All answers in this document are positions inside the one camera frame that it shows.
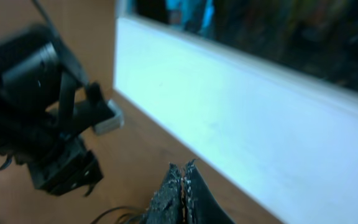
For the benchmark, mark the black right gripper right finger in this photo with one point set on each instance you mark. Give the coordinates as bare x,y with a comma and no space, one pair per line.
199,203

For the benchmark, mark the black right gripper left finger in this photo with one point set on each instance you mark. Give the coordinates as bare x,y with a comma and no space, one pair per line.
166,205

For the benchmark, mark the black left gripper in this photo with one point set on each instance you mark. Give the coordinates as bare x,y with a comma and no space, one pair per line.
73,168

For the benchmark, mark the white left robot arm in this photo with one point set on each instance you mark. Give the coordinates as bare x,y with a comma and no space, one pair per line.
46,103

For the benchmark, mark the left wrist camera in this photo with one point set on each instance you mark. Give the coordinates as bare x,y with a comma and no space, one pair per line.
95,112

